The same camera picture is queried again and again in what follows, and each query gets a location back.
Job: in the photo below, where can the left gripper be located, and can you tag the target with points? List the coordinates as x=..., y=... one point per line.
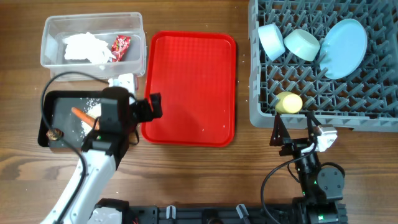
x=147, y=115

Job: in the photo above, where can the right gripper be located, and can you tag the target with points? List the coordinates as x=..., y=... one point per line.
x=295, y=147

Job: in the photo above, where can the yellow plastic cup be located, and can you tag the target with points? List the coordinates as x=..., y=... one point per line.
x=288, y=103

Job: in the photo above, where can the red snack wrapper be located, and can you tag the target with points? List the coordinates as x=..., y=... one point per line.
x=119, y=48

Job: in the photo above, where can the orange carrot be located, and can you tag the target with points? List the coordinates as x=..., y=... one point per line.
x=90, y=121

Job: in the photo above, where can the mint green bowl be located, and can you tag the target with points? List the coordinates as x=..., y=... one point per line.
x=302, y=44

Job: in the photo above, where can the white napkin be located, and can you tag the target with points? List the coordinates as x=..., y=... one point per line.
x=89, y=48

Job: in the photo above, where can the light blue bowl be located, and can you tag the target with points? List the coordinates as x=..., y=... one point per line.
x=271, y=41

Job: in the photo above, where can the light blue plate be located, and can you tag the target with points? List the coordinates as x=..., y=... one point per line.
x=343, y=49

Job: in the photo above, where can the brown food scrap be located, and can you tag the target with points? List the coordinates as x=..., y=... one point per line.
x=54, y=134

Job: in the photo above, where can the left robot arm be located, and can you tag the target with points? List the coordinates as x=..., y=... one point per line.
x=101, y=152

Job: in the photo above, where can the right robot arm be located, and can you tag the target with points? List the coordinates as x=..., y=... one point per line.
x=322, y=184

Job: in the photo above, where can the grey dishwasher rack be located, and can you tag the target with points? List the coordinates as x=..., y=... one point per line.
x=365, y=100

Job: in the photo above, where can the black waste tray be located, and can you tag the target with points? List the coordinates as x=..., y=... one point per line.
x=57, y=108

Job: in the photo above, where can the white rice pile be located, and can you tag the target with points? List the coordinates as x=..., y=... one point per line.
x=92, y=107

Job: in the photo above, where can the red plastic tray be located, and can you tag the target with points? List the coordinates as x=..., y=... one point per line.
x=195, y=73

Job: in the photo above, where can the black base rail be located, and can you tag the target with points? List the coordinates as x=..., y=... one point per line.
x=202, y=214

